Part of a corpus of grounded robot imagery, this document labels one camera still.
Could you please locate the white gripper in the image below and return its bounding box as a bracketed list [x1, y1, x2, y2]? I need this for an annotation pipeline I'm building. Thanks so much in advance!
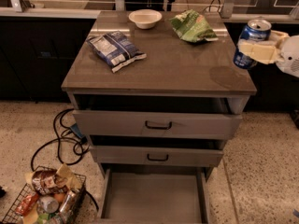
[237, 30, 299, 77]

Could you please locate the blue pepsi can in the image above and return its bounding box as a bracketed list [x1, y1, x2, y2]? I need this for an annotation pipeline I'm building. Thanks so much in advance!
[233, 19, 272, 69]

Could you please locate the grey drawer cabinet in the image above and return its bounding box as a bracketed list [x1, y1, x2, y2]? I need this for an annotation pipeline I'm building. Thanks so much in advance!
[61, 10, 258, 224]

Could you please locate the top drawer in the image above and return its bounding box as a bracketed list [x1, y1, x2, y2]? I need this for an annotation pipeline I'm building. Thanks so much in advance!
[74, 95, 242, 140]

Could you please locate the drawer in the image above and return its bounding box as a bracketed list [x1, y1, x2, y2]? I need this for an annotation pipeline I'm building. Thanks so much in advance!
[96, 166, 211, 224]
[91, 136, 223, 167]
[74, 95, 242, 140]

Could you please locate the middle drawer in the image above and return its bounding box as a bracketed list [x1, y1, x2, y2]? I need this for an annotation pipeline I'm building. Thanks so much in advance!
[91, 136, 223, 167]

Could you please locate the bottom drawer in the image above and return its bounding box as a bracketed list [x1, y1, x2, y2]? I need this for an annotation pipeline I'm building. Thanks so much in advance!
[96, 166, 211, 224]

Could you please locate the brown metallic can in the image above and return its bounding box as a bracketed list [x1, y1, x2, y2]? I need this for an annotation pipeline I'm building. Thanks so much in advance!
[59, 189, 78, 213]

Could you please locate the silver can lying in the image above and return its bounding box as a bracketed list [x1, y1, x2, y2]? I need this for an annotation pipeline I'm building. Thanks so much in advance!
[39, 196, 60, 214]

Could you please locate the green chip bag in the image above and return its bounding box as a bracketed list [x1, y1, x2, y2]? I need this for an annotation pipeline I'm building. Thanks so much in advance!
[170, 9, 218, 43]

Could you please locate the white paper bowl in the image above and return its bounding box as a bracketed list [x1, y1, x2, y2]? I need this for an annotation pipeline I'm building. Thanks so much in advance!
[129, 9, 163, 29]

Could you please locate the blue chip bag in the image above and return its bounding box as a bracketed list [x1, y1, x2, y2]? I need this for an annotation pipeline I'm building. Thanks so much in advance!
[86, 31, 147, 73]

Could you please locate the orange fruit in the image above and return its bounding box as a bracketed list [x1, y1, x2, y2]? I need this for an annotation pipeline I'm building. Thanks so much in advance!
[53, 193, 65, 203]

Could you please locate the brown snack bag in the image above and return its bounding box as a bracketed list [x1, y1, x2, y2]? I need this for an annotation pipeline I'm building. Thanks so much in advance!
[24, 163, 82, 196]

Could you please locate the orange snack packet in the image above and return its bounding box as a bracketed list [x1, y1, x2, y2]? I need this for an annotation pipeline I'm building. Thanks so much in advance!
[15, 193, 39, 217]

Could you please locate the blue cable plug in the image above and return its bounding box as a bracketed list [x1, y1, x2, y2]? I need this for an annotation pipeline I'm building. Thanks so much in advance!
[70, 123, 87, 143]

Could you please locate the black floor cable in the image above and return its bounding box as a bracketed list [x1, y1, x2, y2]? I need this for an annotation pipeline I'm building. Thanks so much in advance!
[30, 107, 100, 212]

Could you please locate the black wire basket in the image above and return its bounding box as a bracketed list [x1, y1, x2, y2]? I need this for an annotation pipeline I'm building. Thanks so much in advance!
[2, 166, 86, 224]

